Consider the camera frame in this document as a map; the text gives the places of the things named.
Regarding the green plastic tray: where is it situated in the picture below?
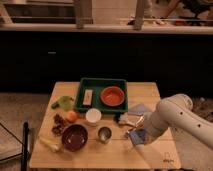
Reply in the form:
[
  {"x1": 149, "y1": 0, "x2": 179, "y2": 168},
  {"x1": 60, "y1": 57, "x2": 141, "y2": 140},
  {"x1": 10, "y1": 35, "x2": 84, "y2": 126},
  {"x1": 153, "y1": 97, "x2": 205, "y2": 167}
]
[{"x1": 75, "y1": 78, "x2": 128, "y2": 114}]

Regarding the grey folded cloth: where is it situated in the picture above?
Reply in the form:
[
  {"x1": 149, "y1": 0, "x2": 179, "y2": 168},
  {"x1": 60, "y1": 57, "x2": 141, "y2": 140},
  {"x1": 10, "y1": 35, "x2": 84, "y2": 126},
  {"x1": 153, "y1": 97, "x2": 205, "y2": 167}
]
[{"x1": 128, "y1": 103, "x2": 150, "y2": 116}]

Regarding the small metal cup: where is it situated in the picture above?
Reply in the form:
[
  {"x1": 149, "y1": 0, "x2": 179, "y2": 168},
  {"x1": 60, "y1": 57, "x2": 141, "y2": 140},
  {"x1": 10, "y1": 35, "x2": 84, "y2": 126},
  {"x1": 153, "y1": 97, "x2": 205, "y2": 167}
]
[{"x1": 98, "y1": 127, "x2": 112, "y2": 143}]

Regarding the black chair frame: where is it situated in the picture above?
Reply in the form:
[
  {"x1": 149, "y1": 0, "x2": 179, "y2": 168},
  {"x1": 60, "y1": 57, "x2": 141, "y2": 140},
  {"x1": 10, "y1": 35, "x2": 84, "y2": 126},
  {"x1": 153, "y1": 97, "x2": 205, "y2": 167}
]
[{"x1": 0, "y1": 122, "x2": 30, "y2": 171}]

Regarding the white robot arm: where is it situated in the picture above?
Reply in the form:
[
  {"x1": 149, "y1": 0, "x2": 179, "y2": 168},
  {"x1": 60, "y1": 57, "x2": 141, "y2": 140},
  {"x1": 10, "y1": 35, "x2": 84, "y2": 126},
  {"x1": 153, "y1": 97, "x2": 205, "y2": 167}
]
[{"x1": 143, "y1": 94, "x2": 213, "y2": 149}]

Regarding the white rectangular block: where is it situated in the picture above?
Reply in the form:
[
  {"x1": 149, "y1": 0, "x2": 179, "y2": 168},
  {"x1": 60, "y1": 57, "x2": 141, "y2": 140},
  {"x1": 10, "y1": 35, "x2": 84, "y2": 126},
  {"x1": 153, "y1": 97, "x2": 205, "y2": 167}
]
[{"x1": 83, "y1": 89, "x2": 93, "y2": 106}]

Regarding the orange bowl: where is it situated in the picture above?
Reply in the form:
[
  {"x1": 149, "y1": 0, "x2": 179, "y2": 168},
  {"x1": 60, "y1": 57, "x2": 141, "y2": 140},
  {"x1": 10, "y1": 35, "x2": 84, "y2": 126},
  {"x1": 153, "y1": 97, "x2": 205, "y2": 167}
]
[{"x1": 100, "y1": 86, "x2": 125, "y2": 107}]

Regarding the orange fruit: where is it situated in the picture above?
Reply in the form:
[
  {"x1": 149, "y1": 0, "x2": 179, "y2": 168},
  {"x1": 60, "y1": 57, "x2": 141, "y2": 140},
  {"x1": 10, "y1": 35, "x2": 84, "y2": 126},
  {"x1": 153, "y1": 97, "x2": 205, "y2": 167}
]
[{"x1": 66, "y1": 111, "x2": 78, "y2": 123}]

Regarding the brown grape bunch toy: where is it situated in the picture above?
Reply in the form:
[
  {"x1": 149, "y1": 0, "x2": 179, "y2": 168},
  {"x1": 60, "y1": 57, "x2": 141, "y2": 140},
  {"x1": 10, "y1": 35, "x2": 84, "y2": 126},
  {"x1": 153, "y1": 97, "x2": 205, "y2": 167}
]
[{"x1": 52, "y1": 114, "x2": 68, "y2": 136}]

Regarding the blue sponge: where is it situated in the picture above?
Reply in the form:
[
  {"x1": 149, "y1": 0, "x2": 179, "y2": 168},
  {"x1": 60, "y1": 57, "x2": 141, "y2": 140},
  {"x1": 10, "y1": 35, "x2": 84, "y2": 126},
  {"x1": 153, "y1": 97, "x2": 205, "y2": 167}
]
[{"x1": 129, "y1": 129, "x2": 146, "y2": 146}]

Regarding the purple bowl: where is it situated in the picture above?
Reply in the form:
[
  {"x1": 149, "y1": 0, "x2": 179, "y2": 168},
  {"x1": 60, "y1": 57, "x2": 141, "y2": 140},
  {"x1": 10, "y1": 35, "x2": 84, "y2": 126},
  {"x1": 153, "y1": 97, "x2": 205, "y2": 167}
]
[{"x1": 61, "y1": 124, "x2": 88, "y2": 152}]

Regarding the white cup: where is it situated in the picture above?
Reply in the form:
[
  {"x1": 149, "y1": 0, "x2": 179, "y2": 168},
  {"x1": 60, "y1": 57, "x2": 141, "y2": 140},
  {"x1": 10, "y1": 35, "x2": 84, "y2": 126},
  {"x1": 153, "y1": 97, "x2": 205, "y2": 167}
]
[{"x1": 85, "y1": 108, "x2": 102, "y2": 125}]

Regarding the green toy vegetable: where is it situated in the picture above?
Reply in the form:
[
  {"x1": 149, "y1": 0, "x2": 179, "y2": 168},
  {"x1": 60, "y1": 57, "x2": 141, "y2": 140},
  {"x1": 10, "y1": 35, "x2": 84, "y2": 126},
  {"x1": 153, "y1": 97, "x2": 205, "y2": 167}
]
[{"x1": 51, "y1": 96, "x2": 73, "y2": 111}]

